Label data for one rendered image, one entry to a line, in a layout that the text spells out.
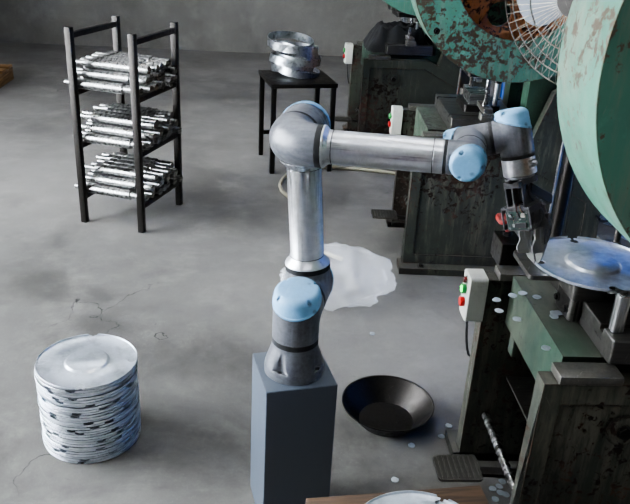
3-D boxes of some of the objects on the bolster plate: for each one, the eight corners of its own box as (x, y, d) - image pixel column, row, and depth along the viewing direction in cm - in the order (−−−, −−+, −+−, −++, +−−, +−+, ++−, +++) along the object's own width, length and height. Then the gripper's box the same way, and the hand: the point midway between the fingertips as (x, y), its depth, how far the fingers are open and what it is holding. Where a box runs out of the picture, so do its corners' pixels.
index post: (611, 333, 165) (621, 294, 161) (606, 326, 168) (616, 288, 164) (624, 333, 165) (634, 294, 161) (618, 326, 168) (628, 288, 164)
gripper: (492, 182, 171) (506, 271, 176) (529, 180, 165) (542, 272, 170) (509, 174, 177) (522, 260, 182) (546, 171, 171) (558, 260, 176)
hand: (536, 257), depth 178 cm, fingers closed
